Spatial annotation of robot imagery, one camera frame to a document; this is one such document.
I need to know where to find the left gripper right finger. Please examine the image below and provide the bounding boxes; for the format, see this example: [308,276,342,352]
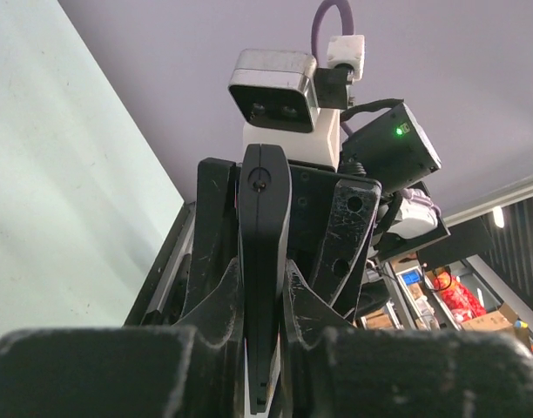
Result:
[280,261,533,417]

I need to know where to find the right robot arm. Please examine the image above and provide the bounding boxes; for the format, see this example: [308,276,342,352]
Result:
[184,99,448,320]

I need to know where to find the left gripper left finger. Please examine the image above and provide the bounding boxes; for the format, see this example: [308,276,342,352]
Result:
[0,260,245,417]

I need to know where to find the black remote control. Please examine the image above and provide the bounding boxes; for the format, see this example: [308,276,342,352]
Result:
[237,144,292,415]

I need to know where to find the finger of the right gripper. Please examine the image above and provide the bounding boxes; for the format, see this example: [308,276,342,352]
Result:
[181,158,238,318]
[309,179,380,320]

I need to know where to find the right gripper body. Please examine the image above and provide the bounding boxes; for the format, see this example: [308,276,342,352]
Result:
[280,160,375,261]

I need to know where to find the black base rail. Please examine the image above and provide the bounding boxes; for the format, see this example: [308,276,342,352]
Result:
[124,203,195,327]

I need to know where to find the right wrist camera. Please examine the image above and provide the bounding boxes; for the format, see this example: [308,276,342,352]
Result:
[228,35,365,170]

